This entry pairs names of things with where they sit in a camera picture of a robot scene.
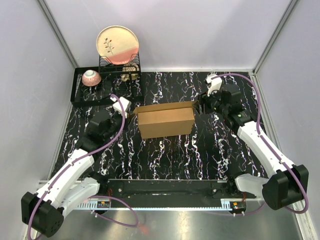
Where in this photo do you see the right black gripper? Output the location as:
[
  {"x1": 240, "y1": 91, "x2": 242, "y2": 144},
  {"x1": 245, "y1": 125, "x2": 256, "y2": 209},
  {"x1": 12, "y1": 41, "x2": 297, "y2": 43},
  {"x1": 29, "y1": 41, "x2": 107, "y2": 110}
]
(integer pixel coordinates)
[{"x1": 192, "y1": 85, "x2": 229, "y2": 116}]

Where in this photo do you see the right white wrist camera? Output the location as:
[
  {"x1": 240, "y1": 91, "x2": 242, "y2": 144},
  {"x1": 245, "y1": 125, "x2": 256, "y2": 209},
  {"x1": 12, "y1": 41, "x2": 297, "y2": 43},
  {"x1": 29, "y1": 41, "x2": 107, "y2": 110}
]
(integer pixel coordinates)
[{"x1": 205, "y1": 73, "x2": 222, "y2": 97}]

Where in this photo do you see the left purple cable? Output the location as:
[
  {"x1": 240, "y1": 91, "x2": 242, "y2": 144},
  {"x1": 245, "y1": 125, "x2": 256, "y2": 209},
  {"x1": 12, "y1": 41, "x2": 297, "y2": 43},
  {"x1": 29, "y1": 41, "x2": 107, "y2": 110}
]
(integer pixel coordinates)
[{"x1": 27, "y1": 93, "x2": 140, "y2": 240}]

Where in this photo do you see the right small control box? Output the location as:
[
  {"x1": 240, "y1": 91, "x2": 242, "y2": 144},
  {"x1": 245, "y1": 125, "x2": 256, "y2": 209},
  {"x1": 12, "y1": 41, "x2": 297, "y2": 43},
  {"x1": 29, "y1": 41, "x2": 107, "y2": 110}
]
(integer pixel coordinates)
[{"x1": 231, "y1": 201, "x2": 247, "y2": 212}]

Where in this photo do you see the slotted aluminium rail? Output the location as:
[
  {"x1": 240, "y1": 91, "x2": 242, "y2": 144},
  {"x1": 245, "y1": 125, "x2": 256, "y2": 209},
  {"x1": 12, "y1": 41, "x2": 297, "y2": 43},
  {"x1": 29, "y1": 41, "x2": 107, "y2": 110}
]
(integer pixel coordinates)
[{"x1": 75, "y1": 199, "x2": 232, "y2": 211}]

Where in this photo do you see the small control box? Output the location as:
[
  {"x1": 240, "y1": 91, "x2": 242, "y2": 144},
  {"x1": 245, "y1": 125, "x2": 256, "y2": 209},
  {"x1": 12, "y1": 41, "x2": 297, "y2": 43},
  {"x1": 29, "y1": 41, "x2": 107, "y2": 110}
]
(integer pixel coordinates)
[
  {"x1": 231, "y1": 201, "x2": 247, "y2": 212},
  {"x1": 96, "y1": 199, "x2": 111, "y2": 210}
]

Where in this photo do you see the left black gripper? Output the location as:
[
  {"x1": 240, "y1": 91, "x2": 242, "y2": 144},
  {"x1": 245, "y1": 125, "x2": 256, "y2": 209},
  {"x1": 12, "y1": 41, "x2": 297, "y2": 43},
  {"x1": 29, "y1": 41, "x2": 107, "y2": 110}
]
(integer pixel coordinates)
[{"x1": 103, "y1": 106, "x2": 136, "y2": 141}]

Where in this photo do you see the left small control box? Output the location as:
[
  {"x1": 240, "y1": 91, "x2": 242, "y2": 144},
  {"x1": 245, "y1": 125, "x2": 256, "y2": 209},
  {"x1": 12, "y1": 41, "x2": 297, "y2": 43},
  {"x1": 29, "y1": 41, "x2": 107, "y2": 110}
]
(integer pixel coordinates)
[{"x1": 96, "y1": 199, "x2": 111, "y2": 210}]

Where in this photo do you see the black marble pattern mat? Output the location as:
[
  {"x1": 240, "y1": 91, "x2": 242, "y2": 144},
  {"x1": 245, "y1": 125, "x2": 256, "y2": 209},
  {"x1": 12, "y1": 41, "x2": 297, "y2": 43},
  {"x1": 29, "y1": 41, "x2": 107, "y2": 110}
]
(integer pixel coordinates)
[{"x1": 51, "y1": 71, "x2": 291, "y2": 181}]

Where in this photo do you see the pink white ceramic cup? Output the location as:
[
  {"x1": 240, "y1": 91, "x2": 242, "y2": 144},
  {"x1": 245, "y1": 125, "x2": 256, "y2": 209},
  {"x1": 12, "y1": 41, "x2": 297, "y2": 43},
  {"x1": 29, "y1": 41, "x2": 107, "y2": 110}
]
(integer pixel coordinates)
[{"x1": 81, "y1": 69, "x2": 102, "y2": 87}]

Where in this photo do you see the brown cardboard box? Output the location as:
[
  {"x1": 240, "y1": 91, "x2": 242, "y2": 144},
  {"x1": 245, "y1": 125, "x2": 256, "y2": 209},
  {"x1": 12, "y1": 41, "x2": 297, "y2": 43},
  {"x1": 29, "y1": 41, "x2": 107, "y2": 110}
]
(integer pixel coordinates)
[{"x1": 133, "y1": 101, "x2": 196, "y2": 139}]

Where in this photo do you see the beige ceramic cup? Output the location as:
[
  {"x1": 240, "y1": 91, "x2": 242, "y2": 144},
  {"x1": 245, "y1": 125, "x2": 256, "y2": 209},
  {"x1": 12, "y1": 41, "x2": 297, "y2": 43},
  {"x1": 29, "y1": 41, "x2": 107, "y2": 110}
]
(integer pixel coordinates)
[{"x1": 121, "y1": 62, "x2": 140, "y2": 82}]

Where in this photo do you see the purple cable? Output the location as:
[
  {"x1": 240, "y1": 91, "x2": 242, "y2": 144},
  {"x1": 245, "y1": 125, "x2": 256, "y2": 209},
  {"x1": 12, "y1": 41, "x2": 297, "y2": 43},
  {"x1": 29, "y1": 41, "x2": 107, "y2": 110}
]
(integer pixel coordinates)
[
  {"x1": 27, "y1": 93, "x2": 140, "y2": 240},
  {"x1": 207, "y1": 72, "x2": 309, "y2": 216}
]

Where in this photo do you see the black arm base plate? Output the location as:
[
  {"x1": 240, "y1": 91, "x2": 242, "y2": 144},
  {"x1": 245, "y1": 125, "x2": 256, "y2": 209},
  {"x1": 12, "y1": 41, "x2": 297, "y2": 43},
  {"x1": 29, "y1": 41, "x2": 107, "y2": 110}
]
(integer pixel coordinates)
[{"x1": 79, "y1": 178, "x2": 256, "y2": 201}]

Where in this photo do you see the black wire dish rack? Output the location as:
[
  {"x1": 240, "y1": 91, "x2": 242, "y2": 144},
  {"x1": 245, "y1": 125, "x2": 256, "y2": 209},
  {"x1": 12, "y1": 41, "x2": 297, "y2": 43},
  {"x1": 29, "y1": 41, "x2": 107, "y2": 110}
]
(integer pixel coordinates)
[{"x1": 70, "y1": 54, "x2": 144, "y2": 108}]

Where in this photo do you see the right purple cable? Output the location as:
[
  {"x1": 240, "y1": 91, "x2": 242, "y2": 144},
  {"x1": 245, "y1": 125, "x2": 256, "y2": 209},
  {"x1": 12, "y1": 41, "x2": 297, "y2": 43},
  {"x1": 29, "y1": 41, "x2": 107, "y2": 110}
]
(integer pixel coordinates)
[{"x1": 207, "y1": 72, "x2": 309, "y2": 216}]

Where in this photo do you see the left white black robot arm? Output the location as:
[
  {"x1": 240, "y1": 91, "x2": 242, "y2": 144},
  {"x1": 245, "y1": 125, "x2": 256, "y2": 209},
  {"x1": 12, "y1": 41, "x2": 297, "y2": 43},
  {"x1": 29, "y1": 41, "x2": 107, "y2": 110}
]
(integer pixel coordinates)
[{"x1": 21, "y1": 110, "x2": 128, "y2": 239}]

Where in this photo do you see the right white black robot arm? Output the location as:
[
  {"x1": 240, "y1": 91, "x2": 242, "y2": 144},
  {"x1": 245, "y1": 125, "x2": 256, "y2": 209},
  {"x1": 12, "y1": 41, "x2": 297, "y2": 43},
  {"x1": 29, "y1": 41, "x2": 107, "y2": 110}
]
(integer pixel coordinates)
[{"x1": 198, "y1": 84, "x2": 309, "y2": 214}]

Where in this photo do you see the cream pink floral plate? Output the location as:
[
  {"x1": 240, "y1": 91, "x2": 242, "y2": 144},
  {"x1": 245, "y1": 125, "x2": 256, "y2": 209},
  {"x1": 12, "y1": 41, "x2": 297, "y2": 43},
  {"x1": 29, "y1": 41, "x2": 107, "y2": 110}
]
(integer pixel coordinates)
[{"x1": 96, "y1": 25, "x2": 139, "y2": 65}]

